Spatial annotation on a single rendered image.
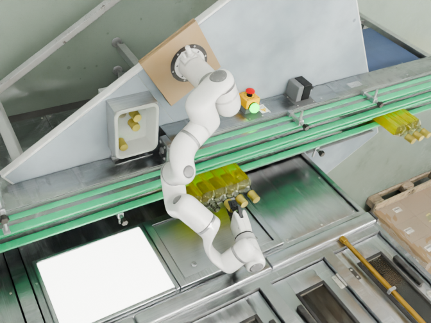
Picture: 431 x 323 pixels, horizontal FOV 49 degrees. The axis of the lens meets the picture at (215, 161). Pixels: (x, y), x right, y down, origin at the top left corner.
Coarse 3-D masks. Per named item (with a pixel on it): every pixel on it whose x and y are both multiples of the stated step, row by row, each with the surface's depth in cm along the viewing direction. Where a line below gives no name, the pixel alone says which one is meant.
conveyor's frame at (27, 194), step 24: (384, 72) 250; (408, 72) 253; (312, 96) 224; (336, 96) 227; (240, 120) 203; (264, 120) 208; (72, 168) 184; (96, 168) 186; (120, 168) 187; (144, 168) 189; (24, 192) 172; (48, 192) 173; (72, 192) 175
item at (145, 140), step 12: (132, 108) 171; (144, 108) 173; (156, 108) 176; (120, 120) 180; (144, 120) 187; (156, 120) 180; (120, 132) 184; (132, 132) 187; (144, 132) 190; (156, 132) 184; (132, 144) 188; (144, 144) 189; (156, 144) 188; (120, 156) 182
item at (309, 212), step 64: (256, 192) 217; (320, 192) 222; (0, 256) 176; (320, 256) 192; (384, 256) 197; (0, 320) 158; (128, 320) 159; (192, 320) 166; (256, 320) 169; (320, 320) 172; (384, 320) 173
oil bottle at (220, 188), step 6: (204, 174) 194; (210, 174) 195; (216, 174) 195; (210, 180) 192; (216, 180) 192; (216, 186) 190; (222, 186) 190; (216, 192) 188; (222, 192) 188; (216, 198) 190
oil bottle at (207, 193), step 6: (198, 174) 193; (192, 180) 191; (198, 180) 191; (204, 180) 191; (198, 186) 188; (204, 186) 189; (210, 186) 189; (204, 192) 186; (210, 192) 187; (204, 198) 186; (210, 198) 186; (204, 204) 188
